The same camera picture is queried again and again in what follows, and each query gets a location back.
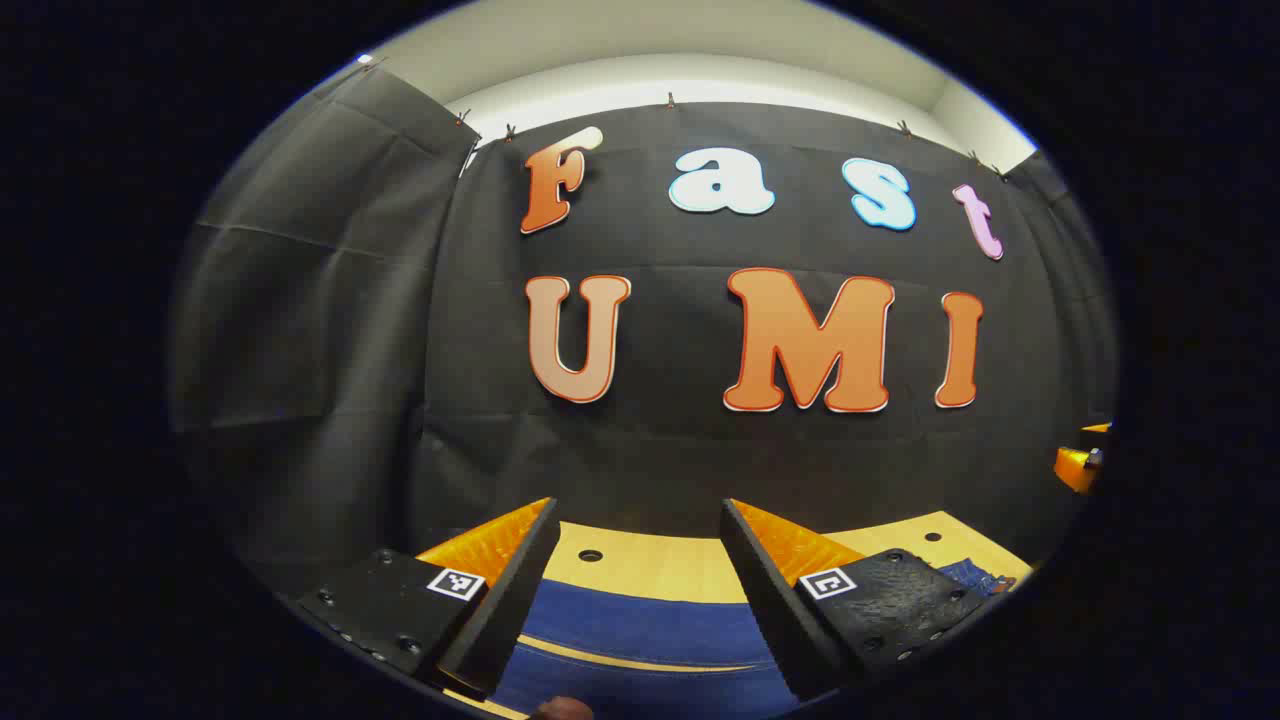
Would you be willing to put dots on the blue jeans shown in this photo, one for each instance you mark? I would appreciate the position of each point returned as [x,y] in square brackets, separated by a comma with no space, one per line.
[640,620]

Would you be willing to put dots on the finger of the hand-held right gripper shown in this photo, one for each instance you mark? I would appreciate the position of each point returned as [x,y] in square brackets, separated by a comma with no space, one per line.
[1078,465]

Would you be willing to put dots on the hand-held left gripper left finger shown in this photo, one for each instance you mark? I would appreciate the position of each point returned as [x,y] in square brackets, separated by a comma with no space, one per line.
[510,600]

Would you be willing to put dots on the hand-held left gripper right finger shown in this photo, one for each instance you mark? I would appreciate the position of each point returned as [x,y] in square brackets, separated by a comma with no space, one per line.
[765,590]

